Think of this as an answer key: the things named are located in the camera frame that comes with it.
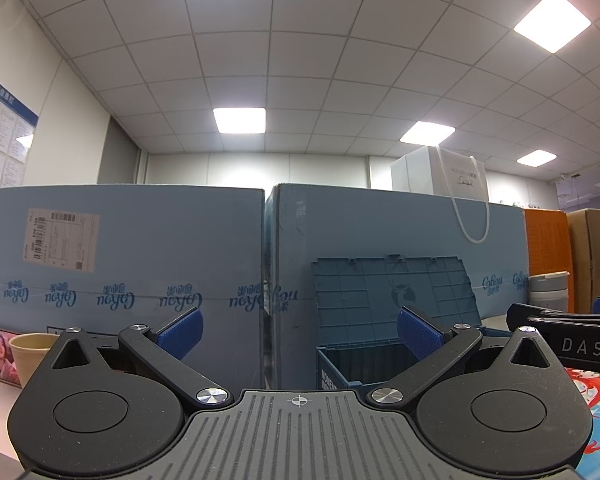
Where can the grey lidded container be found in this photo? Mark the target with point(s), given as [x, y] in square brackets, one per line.
[549, 292]

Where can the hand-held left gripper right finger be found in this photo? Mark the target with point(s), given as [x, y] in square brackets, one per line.
[420, 332]

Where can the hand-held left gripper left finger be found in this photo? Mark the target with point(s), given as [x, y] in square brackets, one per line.
[180, 332]

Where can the brown cardboard box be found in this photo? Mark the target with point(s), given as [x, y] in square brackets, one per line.
[597, 255]

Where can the large blue cardboard box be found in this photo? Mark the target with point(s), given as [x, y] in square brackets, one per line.
[370, 225]

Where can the wall notice board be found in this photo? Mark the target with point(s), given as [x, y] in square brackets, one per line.
[2, 130]

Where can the blue plastic crate with lid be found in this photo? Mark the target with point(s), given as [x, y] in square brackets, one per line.
[380, 290]

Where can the ceiling light panel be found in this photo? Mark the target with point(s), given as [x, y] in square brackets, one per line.
[240, 121]
[552, 21]
[427, 132]
[537, 157]

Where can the white paper bag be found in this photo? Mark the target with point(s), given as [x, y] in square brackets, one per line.
[460, 172]

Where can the orange box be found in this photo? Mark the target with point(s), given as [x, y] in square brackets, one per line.
[547, 255]

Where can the blue cardboard box with label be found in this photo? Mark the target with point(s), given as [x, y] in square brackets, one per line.
[130, 260]

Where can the beige cup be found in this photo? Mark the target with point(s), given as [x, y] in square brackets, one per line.
[27, 357]

